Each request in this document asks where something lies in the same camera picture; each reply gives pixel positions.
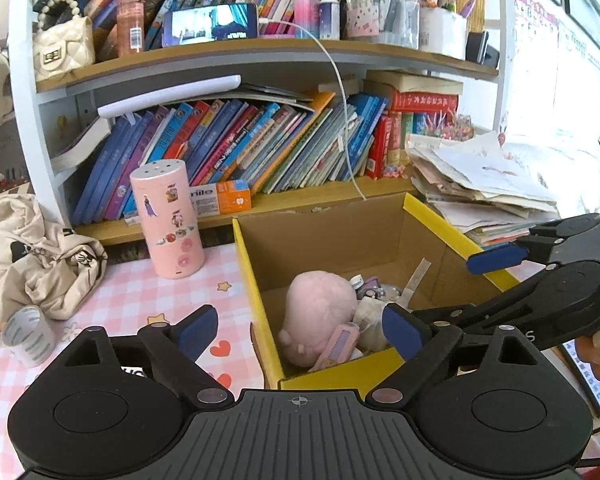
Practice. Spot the smartphone with lit screen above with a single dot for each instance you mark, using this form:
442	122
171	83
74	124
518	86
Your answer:
210	22

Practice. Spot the black smartphone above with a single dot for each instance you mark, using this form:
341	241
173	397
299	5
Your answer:
592	396

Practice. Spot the row of colourful picture books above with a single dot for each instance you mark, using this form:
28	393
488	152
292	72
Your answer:
230	150

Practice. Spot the stack of red thick books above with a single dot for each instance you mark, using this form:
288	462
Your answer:
415	110

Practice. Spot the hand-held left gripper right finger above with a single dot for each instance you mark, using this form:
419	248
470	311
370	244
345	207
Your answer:
402	332

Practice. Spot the pink plush toy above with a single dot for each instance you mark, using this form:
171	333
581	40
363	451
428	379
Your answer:
320	310

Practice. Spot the alphabet wall poster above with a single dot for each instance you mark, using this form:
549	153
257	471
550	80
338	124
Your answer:
570	35

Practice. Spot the beige cloth bag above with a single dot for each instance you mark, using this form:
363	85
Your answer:
40	260

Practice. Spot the pink utility knife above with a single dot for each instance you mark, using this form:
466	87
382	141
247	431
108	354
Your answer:
337	347

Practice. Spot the grey tape roll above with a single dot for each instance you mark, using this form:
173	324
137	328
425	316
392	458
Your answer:
30	335

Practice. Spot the pink pen holder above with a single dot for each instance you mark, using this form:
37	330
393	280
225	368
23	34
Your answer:
362	22

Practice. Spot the pink spray bottle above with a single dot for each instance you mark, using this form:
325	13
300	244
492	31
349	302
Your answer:
130	20

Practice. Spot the black stand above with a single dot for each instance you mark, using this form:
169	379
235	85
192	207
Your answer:
481	49

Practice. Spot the orange and white carton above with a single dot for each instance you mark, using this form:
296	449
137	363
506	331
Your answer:
225	197

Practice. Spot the white lamp bar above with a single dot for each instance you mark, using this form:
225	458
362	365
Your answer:
170	95

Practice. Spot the white wooden bookshelf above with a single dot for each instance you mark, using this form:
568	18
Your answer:
25	85

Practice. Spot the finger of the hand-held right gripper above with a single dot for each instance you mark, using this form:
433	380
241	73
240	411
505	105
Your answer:
505	305
495	260

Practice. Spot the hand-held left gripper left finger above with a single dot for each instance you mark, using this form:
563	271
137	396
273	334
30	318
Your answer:
200	332

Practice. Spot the clear pen holder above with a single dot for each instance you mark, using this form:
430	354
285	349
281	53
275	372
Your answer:
400	22

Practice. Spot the small white spray bottle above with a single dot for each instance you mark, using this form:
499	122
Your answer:
329	15

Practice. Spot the pink cylinder with stickers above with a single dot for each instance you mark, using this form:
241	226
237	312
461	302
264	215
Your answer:
167	220

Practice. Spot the stack of loose papers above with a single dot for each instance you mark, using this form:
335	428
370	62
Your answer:
480	185

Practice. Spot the cream quilted pearl handbag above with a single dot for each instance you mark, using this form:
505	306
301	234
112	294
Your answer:
62	45

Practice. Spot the white round tub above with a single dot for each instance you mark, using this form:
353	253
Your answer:
442	35

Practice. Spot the yellow cardboard box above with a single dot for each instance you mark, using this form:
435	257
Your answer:
330	240

